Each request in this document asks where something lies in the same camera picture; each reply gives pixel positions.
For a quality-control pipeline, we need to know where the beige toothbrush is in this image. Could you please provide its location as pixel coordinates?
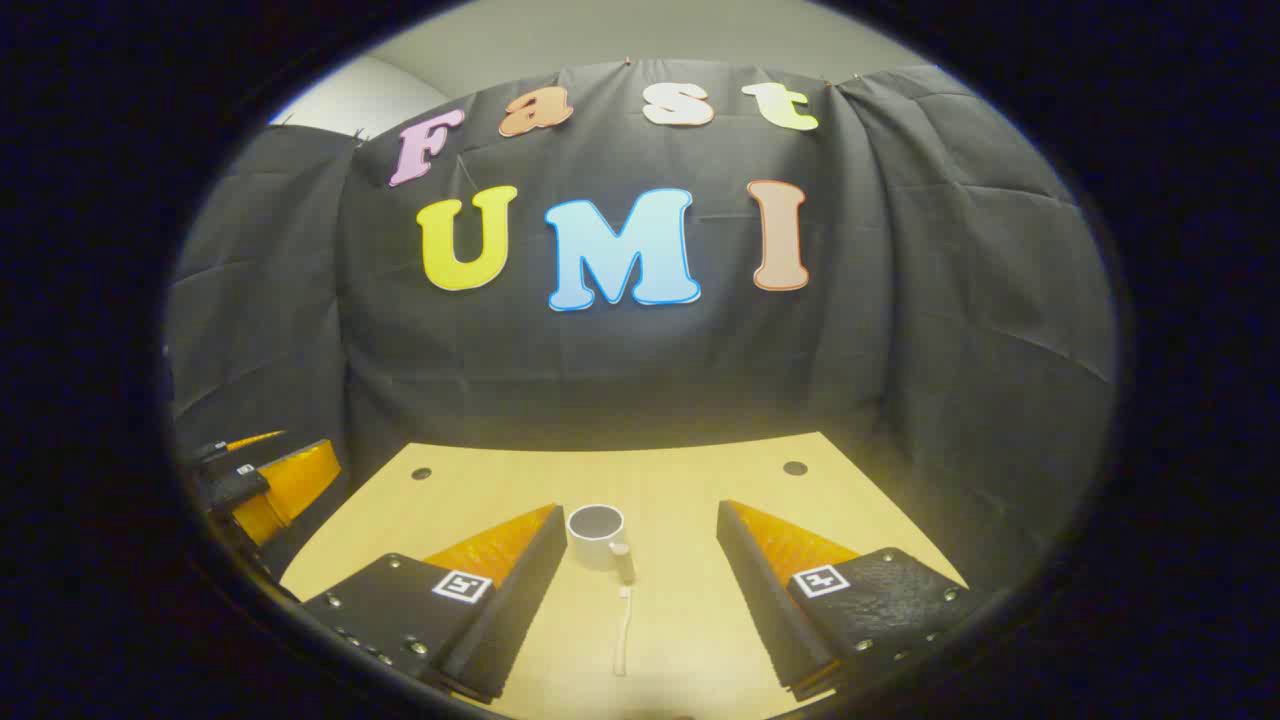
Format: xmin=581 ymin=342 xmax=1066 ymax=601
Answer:
xmin=613 ymin=586 xmax=634 ymax=678

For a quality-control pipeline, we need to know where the black backdrop cloth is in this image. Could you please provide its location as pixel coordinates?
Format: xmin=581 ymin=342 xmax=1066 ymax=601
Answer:
xmin=165 ymin=58 xmax=1119 ymax=601

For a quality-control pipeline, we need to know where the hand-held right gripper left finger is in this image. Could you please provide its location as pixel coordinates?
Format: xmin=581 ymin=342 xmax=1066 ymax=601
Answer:
xmin=298 ymin=503 xmax=568 ymax=704

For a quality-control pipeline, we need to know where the wooden desktop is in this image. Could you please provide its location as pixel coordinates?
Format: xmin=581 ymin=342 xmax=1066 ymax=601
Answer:
xmin=280 ymin=432 xmax=969 ymax=720

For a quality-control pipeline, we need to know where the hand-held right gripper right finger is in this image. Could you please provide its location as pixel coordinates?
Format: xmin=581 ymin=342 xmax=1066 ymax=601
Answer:
xmin=716 ymin=499 xmax=986 ymax=701

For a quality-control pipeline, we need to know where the white cup with wooden handle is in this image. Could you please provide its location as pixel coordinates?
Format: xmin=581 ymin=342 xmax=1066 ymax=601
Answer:
xmin=567 ymin=504 xmax=637 ymax=585

